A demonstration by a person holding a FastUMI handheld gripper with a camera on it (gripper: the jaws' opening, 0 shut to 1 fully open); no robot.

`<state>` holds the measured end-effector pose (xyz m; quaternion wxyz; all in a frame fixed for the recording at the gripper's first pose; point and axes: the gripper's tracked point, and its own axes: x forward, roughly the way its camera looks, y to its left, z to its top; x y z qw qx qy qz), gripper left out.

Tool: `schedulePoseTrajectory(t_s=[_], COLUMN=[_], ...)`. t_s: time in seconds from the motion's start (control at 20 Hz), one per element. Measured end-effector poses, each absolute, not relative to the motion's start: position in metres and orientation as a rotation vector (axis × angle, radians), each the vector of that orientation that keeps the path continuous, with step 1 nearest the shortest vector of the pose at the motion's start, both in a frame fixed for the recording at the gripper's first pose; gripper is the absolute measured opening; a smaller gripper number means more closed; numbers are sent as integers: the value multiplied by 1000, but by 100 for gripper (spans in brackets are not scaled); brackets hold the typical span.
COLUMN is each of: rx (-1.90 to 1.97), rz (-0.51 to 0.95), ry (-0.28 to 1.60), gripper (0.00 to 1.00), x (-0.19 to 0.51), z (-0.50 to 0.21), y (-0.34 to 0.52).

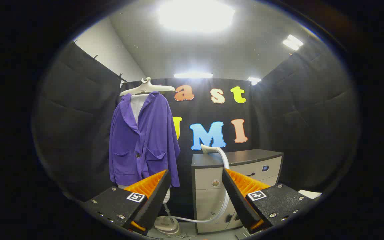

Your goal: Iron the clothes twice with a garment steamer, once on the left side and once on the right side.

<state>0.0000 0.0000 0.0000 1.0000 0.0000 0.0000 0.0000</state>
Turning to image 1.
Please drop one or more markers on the rectangular ceiling light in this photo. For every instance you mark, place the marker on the rectangular ceiling light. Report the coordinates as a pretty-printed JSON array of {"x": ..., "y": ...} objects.
[
  {"x": 193, "y": 75},
  {"x": 292, "y": 42}
]

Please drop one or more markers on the white flat sheet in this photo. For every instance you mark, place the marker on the white flat sheet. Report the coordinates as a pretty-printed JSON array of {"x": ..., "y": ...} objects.
[{"x": 310, "y": 194}]

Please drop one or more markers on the large round ceiling light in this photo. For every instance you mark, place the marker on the large round ceiling light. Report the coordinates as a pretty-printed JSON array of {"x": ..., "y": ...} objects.
[{"x": 195, "y": 15}]

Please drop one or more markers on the black backdrop cloth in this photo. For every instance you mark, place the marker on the black backdrop cloth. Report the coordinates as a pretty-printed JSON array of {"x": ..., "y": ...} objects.
[{"x": 205, "y": 110}]

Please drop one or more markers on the white garment steamer head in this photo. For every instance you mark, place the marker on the white garment steamer head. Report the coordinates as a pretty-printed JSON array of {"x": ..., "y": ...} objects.
[{"x": 208, "y": 149}]

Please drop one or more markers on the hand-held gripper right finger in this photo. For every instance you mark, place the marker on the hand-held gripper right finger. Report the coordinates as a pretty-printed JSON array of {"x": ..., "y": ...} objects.
[{"x": 237, "y": 200}]

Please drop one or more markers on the grey cabinet with black top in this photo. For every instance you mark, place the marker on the grey cabinet with black top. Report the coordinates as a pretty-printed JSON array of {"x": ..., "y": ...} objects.
[{"x": 212, "y": 180}]

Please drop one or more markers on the black quilted curtain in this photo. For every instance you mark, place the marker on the black quilted curtain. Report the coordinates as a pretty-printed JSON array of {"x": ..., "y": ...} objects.
[
  {"x": 305, "y": 126},
  {"x": 78, "y": 126}
]

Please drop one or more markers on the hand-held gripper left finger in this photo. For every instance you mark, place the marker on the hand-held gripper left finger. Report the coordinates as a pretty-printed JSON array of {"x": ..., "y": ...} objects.
[{"x": 157, "y": 196}]

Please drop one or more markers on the white garment form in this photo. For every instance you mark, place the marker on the white garment form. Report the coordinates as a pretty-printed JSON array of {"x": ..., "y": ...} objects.
[{"x": 138, "y": 105}]

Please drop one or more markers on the white garment steamer base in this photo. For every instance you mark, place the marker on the white garment steamer base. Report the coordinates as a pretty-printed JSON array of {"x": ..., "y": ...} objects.
[{"x": 167, "y": 226}]

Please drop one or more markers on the white clothes hanger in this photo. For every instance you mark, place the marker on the white clothes hanger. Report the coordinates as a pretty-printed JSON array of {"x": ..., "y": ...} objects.
[{"x": 145, "y": 88}]

